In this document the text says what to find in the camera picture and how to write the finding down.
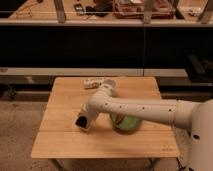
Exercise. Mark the wooden table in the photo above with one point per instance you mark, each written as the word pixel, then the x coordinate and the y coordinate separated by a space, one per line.
pixel 59 138

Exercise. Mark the white patterned box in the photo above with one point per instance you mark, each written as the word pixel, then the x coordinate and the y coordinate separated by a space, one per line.
pixel 91 83

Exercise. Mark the black phone on shelf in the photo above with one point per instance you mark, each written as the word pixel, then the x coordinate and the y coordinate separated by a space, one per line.
pixel 79 9

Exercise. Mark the green plate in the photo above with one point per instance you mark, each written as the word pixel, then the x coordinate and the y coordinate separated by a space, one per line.
pixel 125 123

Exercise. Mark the black eraser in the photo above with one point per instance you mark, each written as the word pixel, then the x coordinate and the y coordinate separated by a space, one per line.
pixel 81 122

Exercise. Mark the clear plastic storage bin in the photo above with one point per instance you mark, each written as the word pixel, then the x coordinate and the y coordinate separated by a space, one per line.
pixel 136 9

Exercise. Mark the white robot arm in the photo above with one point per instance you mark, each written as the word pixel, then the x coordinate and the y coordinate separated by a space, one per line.
pixel 195 117

